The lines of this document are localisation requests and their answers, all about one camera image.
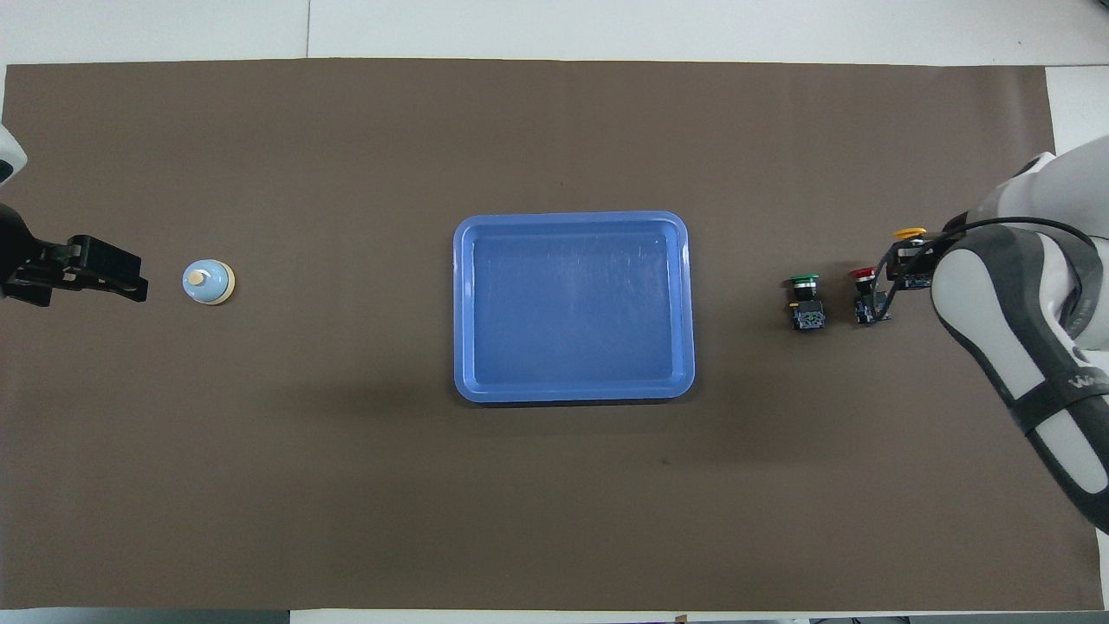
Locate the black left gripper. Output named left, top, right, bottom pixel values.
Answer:
left=0, top=204, right=149, bottom=307

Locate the yellow push button switch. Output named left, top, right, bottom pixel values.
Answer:
left=892, top=227, right=937, bottom=291

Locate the red push button switch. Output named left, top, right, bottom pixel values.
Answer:
left=847, top=267, right=893, bottom=326

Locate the green push button switch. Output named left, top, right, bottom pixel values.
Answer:
left=785, top=274, right=827, bottom=335

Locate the light blue call bell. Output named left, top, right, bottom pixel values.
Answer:
left=182, top=260, right=236, bottom=307

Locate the blue plastic tray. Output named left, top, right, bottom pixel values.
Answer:
left=452, top=211, right=696, bottom=405

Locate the brown table mat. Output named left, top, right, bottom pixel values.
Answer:
left=0, top=59, right=1106, bottom=610

